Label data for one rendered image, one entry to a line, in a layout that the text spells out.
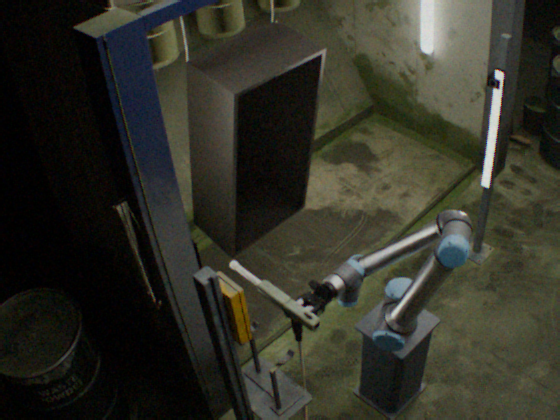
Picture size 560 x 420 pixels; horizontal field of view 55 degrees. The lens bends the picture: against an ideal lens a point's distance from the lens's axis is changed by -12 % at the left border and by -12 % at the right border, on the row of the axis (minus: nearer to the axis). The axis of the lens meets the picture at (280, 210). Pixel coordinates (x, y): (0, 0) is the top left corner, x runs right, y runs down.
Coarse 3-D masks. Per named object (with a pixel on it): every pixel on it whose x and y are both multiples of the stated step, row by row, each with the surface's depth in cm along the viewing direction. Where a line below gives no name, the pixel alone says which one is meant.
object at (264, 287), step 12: (252, 276) 241; (264, 288) 234; (276, 288) 233; (276, 300) 229; (288, 300) 228; (288, 312) 226; (300, 312) 223; (300, 324) 232; (312, 324) 218; (300, 336) 236
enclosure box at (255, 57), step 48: (240, 48) 285; (288, 48) 287; (192, 96) 288; (240, 96) 324; (288, 96) 334; (192, 144) 314; (240, 144) 352; (288, 144) 358; (192, 192) 345; (240, 192) 384; (288, 192) 385; (240, 240) 360
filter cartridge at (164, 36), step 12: (144, 0) 341; (156, 0) 345; (132, 12) 344; (168, 24) 361; (156, 36) 359; (168, 36) 365; (156, 48) 365; (168, 48) 369; (156, 60) 371; (168, 60) 373
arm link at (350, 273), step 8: (344, 264) 244; (352, 264) 243; (360, 264) 244; (336, 272) 241; (344, 272) 240; (352, 272) 241; (360, 272) 243; (344, 280) 238; (352, 280) 241; (352, 288) 245
